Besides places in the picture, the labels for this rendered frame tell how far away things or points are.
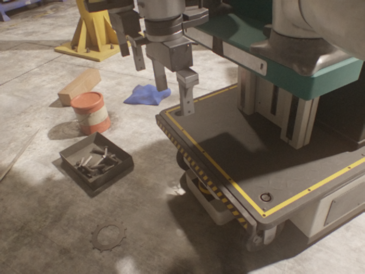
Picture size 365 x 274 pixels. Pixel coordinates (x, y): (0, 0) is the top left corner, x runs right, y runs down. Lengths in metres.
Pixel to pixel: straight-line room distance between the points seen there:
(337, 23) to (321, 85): 0.23
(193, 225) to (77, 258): 0.46
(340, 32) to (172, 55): 0.27
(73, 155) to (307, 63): 1.35
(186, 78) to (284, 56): 0.23
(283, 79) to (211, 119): 0.56
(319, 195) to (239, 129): 0.38
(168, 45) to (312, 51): 0.29
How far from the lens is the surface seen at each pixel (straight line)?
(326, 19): 0.48
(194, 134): 1.11
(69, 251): 1.28
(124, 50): 0.96
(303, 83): 0.64
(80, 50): 3.11
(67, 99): 2.16
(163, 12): 0.55
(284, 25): 0.65
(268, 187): 0.91
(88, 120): 1.75
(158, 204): 1.30
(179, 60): 0.56
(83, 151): 1.69
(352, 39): 0.44
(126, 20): 0.80
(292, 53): 0.65
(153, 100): 1.95
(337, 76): 0.69
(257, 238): 1.10
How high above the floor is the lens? 0.99
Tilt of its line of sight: 38 degrees down
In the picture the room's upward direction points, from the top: 7 degrees counter-clockwise
